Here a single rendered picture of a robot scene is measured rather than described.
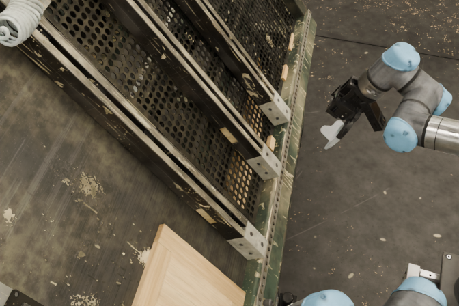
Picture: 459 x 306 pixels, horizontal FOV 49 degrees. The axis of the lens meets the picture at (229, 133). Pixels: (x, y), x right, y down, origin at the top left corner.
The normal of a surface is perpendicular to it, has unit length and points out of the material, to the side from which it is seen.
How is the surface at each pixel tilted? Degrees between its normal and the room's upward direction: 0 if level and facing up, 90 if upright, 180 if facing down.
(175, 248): 58
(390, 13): 0
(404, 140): 90
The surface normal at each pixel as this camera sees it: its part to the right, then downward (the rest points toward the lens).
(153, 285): 0.80, -0.25
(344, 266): -0.05, -0.67
